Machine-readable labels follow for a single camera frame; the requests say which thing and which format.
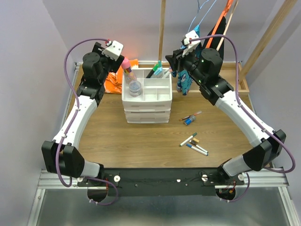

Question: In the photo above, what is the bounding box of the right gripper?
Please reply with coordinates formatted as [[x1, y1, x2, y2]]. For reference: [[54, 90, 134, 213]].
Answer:
[[164, 45, 205, 84]]

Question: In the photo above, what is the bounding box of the pink capped pen tube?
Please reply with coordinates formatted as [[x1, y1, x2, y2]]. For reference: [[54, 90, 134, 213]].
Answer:
[[121, 57, 137, 84]]

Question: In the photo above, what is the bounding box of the light blue highlighter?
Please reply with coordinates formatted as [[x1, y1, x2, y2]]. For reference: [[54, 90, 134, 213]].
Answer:
[[151, 67, 163, 78]]

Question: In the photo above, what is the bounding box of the black green highlighter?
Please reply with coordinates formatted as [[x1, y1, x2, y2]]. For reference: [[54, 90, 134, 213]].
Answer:
[[146, 64, 158, 78]]

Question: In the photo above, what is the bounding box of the clear jar of paperclips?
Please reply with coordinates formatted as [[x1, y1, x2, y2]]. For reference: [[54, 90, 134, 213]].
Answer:
[[129, 80, 142, 97]]

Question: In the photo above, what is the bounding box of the white plastic drawer organizer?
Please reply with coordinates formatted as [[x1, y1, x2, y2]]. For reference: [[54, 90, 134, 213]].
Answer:
[[122, 68, 173, 124]]

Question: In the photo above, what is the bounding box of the green capped white marker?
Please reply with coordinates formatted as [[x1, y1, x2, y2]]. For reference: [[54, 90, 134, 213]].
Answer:
[[179, 132, 197, 147]]

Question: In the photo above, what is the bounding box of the black capped white marker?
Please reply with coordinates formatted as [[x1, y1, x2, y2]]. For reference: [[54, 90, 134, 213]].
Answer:
[[190, 140, 208, 153]]

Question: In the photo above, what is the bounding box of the blue capped white marker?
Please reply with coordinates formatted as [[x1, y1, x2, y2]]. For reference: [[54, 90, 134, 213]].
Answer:
[[186, 144, 208, 156]]

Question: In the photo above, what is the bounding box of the peach capped white marker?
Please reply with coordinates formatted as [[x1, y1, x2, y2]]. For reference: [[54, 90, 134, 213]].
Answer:
[[162, 70, 169, 78]]

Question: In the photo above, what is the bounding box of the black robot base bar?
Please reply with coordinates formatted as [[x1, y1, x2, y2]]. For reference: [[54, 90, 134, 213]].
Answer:
[[78, 167, 244, 196]]

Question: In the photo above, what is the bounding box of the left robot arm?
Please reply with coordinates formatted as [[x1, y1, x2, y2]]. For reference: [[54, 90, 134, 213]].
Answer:
[[41, 39, 124, 186]]

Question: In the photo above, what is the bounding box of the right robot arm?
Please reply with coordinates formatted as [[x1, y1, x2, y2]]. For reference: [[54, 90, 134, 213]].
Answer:
[[165, 48, 286, 185]]

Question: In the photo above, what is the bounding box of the orange tie-dye cloth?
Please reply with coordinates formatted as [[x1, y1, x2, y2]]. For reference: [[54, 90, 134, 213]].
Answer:
[[104, 66, 124, 94]]

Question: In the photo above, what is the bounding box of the blue patterned shirt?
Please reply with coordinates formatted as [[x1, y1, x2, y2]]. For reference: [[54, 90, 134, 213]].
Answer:
[[171, 25, 202, 96]]

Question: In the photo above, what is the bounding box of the black garment on hanger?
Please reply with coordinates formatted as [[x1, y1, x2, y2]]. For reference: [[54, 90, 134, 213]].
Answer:
[[202, 16, 227, 62]]

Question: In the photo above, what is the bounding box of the orange red pen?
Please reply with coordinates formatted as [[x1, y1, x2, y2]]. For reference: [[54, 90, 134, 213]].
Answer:
[[179, 111, 202, 121]]

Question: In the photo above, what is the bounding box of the blue grey stamp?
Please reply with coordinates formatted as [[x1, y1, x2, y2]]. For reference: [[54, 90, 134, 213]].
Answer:
[[184, 116, 196, 126]]

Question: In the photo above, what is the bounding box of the orange hanger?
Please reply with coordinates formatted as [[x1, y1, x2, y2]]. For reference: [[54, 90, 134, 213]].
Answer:
[[205, 0, 233, 48]]

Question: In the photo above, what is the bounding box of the small tan eraser block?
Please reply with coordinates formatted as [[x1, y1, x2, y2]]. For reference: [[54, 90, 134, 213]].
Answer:
[[192, 138, 199, 144]]

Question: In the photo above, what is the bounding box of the wooden hanger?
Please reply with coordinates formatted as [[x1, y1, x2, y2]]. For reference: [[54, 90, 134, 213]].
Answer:
[[217, 0, 238, 50]]

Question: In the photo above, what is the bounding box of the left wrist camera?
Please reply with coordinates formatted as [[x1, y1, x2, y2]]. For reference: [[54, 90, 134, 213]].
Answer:
[[102, 40, 124, 61]]

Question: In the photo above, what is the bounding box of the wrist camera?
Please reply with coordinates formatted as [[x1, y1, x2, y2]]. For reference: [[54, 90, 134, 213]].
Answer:
[[182, 30, 200, 57], [102, 40, 124, 61]]

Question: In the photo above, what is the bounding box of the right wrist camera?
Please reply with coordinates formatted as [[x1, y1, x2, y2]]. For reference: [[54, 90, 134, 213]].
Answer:
[[182, 30, 200, 57]]

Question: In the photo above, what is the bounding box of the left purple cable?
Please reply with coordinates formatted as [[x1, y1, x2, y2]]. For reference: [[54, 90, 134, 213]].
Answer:
[[57, 38, 119, 206]]

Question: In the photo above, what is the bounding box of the purple cable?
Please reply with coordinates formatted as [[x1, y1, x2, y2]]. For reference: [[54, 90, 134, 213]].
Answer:
[[57, 38, 119, 206], [188, 34, 296, 203]]

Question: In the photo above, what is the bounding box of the light blue wire hanger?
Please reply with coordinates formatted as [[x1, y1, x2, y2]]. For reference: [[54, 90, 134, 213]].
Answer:
[[183, 0, 218, 35]]

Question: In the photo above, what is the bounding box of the wooden clothes rack frame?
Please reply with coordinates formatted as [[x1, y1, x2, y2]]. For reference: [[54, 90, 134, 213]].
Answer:
[[154, 0, 295, 97]]

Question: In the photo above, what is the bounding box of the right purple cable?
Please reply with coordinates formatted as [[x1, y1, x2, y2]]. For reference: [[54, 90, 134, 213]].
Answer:
[[188, 34, 296, 203]]

